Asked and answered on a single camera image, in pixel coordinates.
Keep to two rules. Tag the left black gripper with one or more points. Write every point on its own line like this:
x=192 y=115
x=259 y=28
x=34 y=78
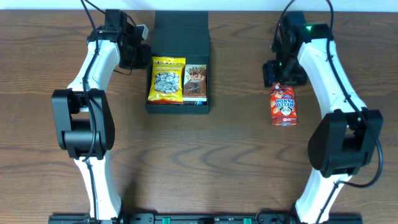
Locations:
x=137 y=57

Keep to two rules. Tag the red Hello Panda box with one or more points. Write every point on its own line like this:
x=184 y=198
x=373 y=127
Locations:
x=283 y=105

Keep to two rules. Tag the brown Pocky box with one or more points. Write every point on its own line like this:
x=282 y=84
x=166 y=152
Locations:
x=195 y=84

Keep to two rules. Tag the black gift box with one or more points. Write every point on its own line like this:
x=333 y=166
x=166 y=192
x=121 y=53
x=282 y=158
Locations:
x=182 y=34

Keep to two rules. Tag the yellow snack bag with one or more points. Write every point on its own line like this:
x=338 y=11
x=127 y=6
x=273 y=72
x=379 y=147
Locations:
x=166 y=80

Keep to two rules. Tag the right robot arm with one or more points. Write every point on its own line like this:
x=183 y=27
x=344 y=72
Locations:
x=348 y=134

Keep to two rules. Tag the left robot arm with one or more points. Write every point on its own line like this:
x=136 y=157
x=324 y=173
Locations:
x=83 y=121

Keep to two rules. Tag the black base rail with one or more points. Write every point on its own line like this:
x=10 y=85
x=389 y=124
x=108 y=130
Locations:
x=149 y=218

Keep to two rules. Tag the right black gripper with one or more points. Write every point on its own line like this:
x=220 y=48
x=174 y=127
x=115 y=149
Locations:
x=285 y=76

